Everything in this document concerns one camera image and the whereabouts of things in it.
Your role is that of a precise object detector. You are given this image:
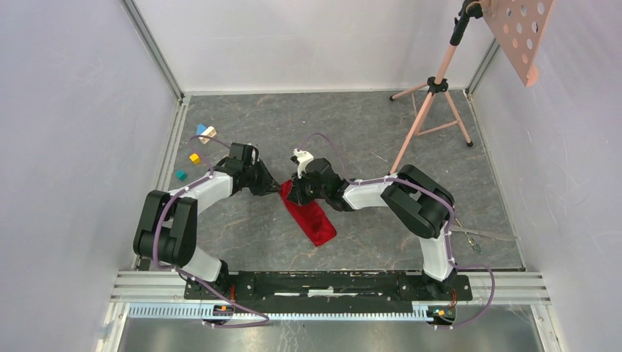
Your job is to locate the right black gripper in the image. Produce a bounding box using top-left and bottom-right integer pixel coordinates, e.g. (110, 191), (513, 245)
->
(288, 169), (329, 206)

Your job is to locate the red cloth napkin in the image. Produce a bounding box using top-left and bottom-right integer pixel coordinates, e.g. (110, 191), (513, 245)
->
(279, 180), (337, 247)

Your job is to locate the iridescent spoon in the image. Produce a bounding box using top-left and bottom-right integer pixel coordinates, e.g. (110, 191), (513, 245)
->
(461, 230), (483, 255)

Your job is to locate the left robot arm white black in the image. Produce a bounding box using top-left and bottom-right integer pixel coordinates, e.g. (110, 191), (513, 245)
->
(133, 143), (279, 299)

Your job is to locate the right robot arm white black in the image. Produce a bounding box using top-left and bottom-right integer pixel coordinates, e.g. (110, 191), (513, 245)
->
(288, 150), (456, 299)

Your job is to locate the yellow toy cube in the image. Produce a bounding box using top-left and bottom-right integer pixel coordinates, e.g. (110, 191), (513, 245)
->
(189, 153), (201, 165)

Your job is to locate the blue white toy block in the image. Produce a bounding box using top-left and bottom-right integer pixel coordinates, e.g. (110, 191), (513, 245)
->
(196, 123), (217, 144)

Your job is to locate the teal toy cube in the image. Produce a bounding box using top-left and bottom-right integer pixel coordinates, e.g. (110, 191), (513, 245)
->
(175, 170), (188, 181)

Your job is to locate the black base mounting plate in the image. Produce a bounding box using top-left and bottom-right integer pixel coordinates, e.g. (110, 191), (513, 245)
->
(183, 270), (473, 315)

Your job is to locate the pink tripod stand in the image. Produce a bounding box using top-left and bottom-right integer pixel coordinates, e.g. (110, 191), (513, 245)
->
(389, 1), (488, 173)

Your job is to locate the pink perforated board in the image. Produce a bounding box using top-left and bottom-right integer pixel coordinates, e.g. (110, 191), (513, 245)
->
(483, 0), (556, 87)

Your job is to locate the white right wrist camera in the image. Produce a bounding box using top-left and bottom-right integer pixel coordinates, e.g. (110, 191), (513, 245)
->
(290, 149), (315, 179)

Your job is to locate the white slotted cable duct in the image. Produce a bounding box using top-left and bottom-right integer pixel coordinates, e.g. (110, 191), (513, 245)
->
(128, 303), (433, 323)

